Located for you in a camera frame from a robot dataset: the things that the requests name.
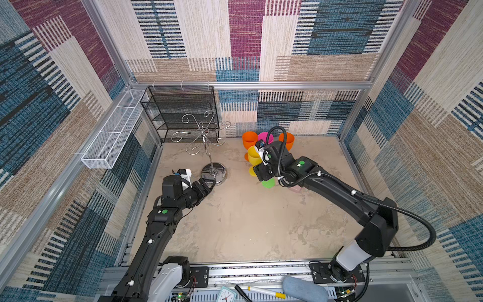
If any black pen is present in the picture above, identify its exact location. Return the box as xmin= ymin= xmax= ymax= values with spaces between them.
xmin=235 ymin=284 xmax=252 ymax=302

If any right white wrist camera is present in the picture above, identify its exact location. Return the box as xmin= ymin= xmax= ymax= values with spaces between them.
xmin=255 ymin=140 xmax=270 ymax=166

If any chrome wine glass rack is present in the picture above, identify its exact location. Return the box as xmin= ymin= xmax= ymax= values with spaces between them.
xmin=171 ymin=109 xmax=231 ymax=186

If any pink glasses case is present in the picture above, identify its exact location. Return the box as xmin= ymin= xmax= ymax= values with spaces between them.
xmin=289 ymin=185 xmax=303 ymax=193

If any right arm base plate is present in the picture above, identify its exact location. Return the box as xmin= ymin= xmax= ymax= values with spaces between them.
xmin=308 ymin=260 xmax=366 ymax=284

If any black wire shelf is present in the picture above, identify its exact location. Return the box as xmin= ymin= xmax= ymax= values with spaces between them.
xmin=140 ymin=86 xmax=220 ymax=143

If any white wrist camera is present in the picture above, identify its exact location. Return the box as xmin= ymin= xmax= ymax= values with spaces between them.
xmin=172 ymin=169 xmax=192 ymax=191
xmin=255 ymin=140 xmax=270 ymax=166

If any orange front wine glass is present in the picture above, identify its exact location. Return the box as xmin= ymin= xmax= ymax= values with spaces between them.
xmin=242 ymin=132 xmax=258 ymax=150

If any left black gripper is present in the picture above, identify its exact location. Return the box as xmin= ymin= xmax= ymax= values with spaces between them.
xmin=176 ymin=178 xmax=216 ymax=211

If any orange wine glass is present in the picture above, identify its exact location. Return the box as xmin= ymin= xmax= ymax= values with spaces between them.
xmin=279 ymin=132 xmax=295 ymax=151
xmin=242 ymin=132 xmax=258 ymax=150

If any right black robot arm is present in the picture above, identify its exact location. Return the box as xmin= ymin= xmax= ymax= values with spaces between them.
xmin=254 ymin=139 xmax=436 ymax=283

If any teal alarm clock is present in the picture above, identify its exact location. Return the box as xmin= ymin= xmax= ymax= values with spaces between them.
xmin=216 ymin=287 xmax=238 ymax=302

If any yellow wine glass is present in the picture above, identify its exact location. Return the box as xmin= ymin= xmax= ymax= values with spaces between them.
xmin=247 ymin=146 xmax=262 ymax=177

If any pink wine glass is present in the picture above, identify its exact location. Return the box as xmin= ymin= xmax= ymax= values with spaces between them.
xmin=257 ymin=132 xmax=274 ymax=145

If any yellow white marker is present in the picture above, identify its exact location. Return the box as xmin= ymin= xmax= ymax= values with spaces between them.
xmin=247 ymin=286 xmax=287 ymax=299

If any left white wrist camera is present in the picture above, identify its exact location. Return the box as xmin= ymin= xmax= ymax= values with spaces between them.
xmin=172 ymin=169 xmax=192 ymax=191

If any white mesh wall basket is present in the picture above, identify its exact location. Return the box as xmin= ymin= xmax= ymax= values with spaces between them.
xmin=81 ymin=89 xmax=144 ymax=169

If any orange back wine glass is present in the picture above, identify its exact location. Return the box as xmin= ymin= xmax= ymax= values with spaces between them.
xmin=279 ymin=132 xmax=295 ymax=151

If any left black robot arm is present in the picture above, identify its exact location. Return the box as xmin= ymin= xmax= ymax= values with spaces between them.
xmin=99 ymin=172 xmax=215 ymax=301

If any blue grey cloth pouch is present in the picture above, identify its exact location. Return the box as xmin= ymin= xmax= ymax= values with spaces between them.
xmin=282 ymin=276 xmax=329 ymax=302

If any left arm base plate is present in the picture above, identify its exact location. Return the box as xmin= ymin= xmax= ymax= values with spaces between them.
xmin=187 ymin=266 xmax=210 ymax=289

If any green wine glass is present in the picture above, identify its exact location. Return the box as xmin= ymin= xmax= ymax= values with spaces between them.
xmin=261 ymin=177 xmax=275 ymax=189

